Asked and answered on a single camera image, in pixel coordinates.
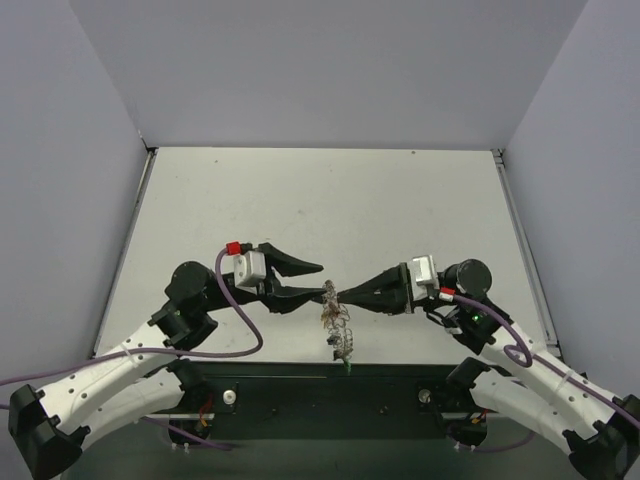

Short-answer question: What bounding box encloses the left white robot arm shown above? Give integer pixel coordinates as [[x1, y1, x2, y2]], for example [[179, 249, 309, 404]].
[[6, 242, 325, 479]]

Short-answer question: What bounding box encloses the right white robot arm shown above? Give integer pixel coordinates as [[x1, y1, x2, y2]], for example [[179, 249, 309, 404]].
[[337, 255, 639, 479]]

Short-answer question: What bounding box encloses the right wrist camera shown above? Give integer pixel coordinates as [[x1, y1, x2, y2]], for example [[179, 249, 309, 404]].
[[407, 255, 441, 304]]

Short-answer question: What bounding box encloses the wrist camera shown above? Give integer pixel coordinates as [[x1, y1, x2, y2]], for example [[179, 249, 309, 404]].
[[226, 242, 267, 290], [407, 255, 441, 304]]

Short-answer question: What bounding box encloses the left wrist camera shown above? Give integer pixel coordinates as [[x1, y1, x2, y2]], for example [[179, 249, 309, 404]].
[[226, 242, 267, 290]]

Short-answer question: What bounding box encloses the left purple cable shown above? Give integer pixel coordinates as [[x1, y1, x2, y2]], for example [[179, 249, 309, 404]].
[[0, 249, 265, 411]]

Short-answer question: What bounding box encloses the purple cable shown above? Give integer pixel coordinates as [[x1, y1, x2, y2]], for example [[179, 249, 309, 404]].
[[442, 289, 640, 431], [0, 249, 265, 411]]

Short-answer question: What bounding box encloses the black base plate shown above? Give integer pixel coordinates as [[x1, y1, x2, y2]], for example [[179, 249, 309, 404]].
[[144, 359, 521, 454]]

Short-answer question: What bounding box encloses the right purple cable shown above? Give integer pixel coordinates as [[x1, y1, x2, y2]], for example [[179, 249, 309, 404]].
[[442, 289, 640, 431]]

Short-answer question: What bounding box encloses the aluminium frame rail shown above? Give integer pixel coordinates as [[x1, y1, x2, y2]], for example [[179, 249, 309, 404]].
[[491, 149, 562, 358]]

